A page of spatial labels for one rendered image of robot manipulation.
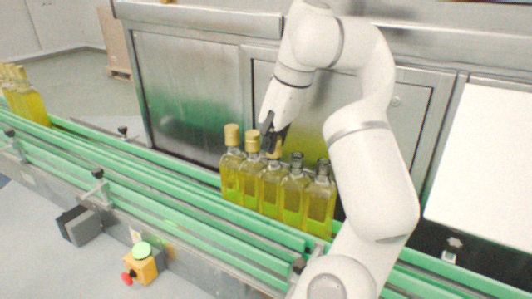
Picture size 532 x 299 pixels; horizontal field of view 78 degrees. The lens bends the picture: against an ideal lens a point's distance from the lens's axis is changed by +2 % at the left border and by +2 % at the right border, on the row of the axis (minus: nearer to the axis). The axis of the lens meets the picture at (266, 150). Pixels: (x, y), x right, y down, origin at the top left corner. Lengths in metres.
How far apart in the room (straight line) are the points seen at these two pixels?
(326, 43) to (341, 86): 0.26
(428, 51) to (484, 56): 0.09
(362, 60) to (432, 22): 0.20
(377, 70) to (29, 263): 1.04
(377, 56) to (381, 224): 0.26
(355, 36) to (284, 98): 0.17
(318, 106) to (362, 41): 0.29
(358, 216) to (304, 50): 0.24
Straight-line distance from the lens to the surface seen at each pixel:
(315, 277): 0.36
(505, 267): 0.94
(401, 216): 0.39
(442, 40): 0.68
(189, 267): 0.91
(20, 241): 1.28
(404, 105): 0.72
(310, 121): 0.80
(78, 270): 1.10
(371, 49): 0.53
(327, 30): 0.49
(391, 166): 0.40
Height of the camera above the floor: 1.50
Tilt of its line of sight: 30 degrees down
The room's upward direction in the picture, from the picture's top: straight up
